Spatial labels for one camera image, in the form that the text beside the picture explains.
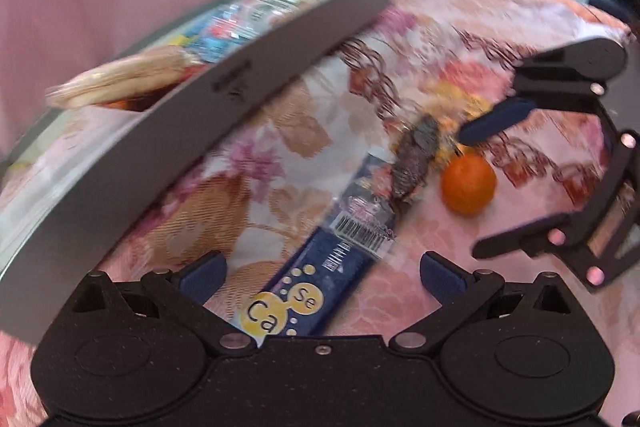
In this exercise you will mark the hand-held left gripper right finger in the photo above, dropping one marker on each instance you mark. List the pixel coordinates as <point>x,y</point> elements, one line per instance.
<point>442,278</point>

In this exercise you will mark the orange mandarin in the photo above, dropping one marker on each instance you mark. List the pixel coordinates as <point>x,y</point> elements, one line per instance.
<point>468,184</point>

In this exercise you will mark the grey cardboard box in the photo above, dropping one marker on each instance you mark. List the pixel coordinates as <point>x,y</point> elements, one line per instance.
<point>150,157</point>

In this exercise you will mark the round biscuit pack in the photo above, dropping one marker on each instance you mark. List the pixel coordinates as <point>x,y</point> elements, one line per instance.
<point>125,74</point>

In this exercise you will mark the long dark blue packet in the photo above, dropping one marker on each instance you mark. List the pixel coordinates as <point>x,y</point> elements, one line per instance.
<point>320,267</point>

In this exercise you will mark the light blue clear packet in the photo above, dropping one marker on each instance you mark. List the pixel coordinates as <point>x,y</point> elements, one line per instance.
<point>230,27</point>

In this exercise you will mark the dark dried fish packet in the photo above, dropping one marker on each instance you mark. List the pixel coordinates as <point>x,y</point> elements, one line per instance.
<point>415,157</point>

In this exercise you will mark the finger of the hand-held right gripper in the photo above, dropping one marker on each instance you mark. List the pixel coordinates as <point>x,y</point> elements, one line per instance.
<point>525,239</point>
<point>495,119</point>

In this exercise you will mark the floral bedsheet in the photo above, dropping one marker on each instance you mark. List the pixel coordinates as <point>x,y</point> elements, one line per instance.
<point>300,132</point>

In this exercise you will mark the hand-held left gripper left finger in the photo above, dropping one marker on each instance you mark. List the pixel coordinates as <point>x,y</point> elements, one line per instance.
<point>202,276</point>

